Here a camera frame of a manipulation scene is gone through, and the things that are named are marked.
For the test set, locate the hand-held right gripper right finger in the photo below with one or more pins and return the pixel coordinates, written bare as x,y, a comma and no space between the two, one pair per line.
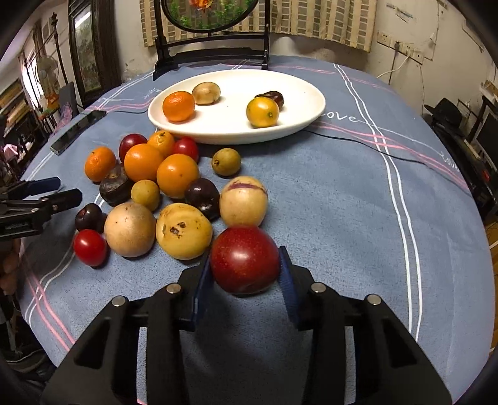
288,290

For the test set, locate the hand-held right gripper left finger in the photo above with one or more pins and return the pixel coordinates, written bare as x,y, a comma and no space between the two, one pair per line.
202,290

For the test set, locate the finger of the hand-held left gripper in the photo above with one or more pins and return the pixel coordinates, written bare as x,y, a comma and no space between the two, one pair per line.
64,198
42,185

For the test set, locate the small dark cherry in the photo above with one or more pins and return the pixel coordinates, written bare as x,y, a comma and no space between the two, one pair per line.
87,217

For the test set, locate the small mandarin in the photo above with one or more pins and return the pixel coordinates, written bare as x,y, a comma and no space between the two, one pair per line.
178,106
100,164

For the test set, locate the large dark red plum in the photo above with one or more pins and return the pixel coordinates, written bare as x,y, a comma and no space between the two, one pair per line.
245,260

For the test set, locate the dark brown water chestnut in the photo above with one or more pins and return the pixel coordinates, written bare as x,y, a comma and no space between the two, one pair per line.
116,189

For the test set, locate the yellow spotted round fruit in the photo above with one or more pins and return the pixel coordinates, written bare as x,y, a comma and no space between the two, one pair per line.
184,230

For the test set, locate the large tan round fruit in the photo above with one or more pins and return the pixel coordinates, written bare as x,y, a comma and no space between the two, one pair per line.
130,229

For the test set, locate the small red plum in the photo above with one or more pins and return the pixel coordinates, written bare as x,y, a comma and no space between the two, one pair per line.
131,143

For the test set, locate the dark purple plum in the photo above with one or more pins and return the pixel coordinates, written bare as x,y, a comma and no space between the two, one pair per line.
202,198

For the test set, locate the pale yellow purple-streaked melon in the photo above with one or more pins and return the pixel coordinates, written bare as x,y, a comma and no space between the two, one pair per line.
243,200

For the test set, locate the mandarin with stem nub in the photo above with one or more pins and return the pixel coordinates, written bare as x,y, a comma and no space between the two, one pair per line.
161,142

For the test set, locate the white oval plate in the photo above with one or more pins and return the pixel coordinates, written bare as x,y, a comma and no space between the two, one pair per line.
225,120

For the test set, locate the yellow orange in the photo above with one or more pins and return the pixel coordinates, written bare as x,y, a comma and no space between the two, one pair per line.
263,112

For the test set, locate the person's left hand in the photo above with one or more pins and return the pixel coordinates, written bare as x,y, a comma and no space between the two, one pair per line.
8,272

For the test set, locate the red cherry tomato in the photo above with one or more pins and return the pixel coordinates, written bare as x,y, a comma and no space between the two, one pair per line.
186,148
90,247

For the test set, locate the black smartphone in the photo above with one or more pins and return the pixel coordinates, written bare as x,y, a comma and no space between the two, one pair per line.
76,131

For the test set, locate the blue striped blanket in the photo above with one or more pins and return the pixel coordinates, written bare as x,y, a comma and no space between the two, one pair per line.
342,233

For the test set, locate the standing fan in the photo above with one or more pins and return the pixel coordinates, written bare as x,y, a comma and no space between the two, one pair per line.
47,72

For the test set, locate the dark framed painting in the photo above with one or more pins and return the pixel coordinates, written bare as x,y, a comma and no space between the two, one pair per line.
87,58

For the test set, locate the small tan fruit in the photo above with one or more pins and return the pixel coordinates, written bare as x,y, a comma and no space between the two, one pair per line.
206,93

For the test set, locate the dark purple fruit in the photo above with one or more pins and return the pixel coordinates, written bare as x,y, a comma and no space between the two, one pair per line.
275,97

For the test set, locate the round goldfish screen on stand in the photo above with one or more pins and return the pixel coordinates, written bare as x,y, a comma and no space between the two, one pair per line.
212,43

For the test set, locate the black hat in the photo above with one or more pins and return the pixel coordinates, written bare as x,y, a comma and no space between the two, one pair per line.
443,111

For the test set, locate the computer monitor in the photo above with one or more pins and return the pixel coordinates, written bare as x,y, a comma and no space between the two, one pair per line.
486,134

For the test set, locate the checked beige curtain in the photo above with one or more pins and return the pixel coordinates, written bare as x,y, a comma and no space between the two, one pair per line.
311,19

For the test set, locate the white wall outlet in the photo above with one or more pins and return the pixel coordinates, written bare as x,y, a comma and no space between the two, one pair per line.
383,39

